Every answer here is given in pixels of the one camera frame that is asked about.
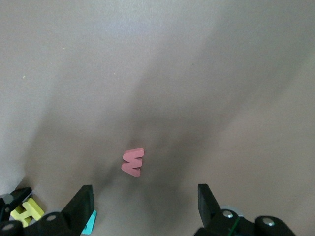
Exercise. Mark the red small letter w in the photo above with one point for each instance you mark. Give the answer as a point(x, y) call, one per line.
point(128, 169)

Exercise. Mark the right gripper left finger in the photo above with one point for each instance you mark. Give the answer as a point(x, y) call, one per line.
point(76, 214)

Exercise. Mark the teal letter R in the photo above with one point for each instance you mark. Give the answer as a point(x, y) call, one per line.
point(90, 222)

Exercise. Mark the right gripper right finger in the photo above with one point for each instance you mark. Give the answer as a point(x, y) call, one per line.
point(211, 214)

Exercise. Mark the yellow letter H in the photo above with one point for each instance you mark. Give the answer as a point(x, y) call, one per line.
point(27, 212)

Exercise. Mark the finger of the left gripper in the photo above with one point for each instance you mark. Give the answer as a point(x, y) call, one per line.
point(17, 195)

